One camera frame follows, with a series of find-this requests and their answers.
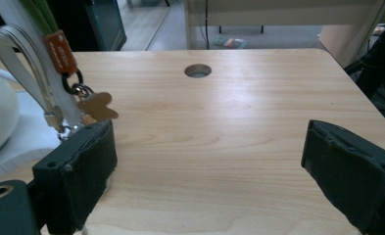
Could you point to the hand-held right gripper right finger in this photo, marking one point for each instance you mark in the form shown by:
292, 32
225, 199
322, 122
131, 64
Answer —
353, 176

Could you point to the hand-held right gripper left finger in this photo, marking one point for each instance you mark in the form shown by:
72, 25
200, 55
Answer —
79, 176

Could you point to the black cabinet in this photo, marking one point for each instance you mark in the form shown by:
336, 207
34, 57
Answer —
95, 23

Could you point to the light wooden desk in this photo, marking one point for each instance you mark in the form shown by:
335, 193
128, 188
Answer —
278, 13

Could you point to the colourful packet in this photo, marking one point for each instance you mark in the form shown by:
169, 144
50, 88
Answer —
229, 42

